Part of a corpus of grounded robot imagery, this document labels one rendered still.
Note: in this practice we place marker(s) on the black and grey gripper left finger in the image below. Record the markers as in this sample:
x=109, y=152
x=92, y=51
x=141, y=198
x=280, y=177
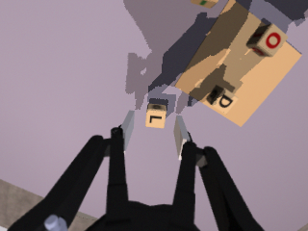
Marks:
x=59, y=208

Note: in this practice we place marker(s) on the tan flat mat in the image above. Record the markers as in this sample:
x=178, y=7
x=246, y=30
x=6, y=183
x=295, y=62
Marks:
x=223, y=59

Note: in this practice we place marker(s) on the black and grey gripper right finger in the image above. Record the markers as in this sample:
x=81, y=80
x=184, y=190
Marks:
x=228, y=206

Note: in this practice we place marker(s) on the tan letter block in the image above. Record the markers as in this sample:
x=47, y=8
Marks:
x=205, y=3
x=156, y=116
x=266, y=41
x=222, y=99

